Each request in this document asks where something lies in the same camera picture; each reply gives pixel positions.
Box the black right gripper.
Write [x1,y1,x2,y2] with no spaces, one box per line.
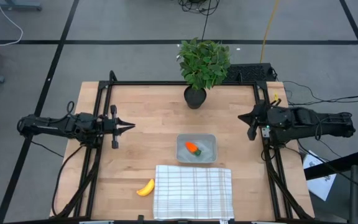
[237,103,284,141]

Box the grey stand foot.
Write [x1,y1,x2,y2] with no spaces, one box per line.
[0,0,42,12]

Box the white paper sheet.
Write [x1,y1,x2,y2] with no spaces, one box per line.
[302,150,338,202]

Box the orange toy carrot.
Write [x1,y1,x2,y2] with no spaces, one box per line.
[185,141,203,157]

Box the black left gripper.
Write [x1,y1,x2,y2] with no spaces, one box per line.
[99,105,135,149]

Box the yellow toy banana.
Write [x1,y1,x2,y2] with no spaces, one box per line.
[135,178,155,197]

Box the black floor cable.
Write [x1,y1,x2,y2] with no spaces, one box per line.
[178,0,221,42]

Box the white checked kitchen towel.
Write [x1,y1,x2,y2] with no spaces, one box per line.
[152,164,235,221]

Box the black aluminium table frame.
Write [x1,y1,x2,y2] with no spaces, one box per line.
[50,70,315,222]

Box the potted green plant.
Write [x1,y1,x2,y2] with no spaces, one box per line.
[176,37,231,110]

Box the yellow hanging cable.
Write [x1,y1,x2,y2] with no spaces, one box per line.
[259,0,281,64]

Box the grey plastic tupperware container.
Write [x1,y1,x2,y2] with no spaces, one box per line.
[175,133,218,164]

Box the black computer box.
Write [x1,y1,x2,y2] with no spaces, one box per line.
[224,63,276,83]

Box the black desk edge bar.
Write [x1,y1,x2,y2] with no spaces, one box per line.
[304,150,358,181]

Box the black power cable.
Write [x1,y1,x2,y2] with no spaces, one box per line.
[283,80,358,107]

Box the white floor cable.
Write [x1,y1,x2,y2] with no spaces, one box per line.
[0,0,24,47]

